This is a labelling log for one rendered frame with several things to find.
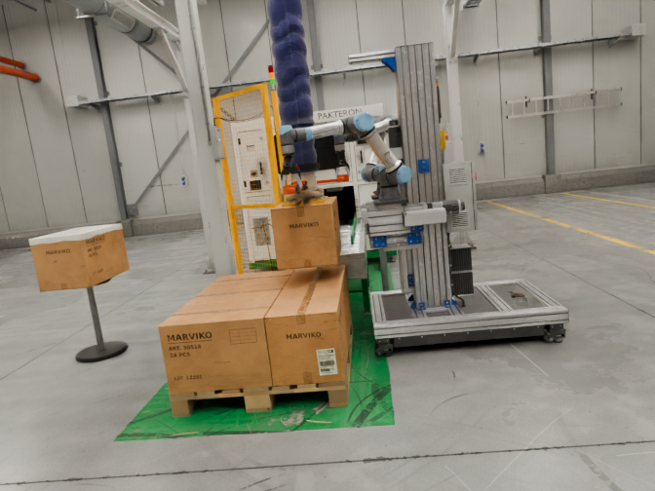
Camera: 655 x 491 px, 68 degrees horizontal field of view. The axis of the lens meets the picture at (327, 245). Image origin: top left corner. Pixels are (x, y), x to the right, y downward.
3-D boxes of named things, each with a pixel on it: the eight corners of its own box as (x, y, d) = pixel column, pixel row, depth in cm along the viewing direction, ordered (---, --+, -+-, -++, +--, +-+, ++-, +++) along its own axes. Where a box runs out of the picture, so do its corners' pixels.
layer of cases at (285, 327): (227, 323, 392) (220, 275, 386) (351, 313, 383) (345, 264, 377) (169, 394, 275) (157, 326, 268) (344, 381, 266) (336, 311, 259)
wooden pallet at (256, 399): (230, 340, 395) (227, 323, 393) (353, 330, 386) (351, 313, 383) (173, 417, 277) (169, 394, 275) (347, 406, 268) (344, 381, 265)
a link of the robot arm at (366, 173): (370, 178, 372) (386, 112, 378) (357, 179, 383) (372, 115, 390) (381, 183, 379) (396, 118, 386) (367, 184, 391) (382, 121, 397)
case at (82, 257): (86, 273, 421) (77, 227, 414) (130, 269, 417) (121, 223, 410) (39, 291, 362) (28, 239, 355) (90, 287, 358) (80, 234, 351)
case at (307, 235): (290, 252, 378) (285, 201, 371) (341, 247, 375) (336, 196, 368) (277, 270, 319) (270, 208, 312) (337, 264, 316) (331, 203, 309)
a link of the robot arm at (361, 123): (404, 175, 321) (355, 110, 301) (417, 174, 308) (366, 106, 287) (392, 188, 318) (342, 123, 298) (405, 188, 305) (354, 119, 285)
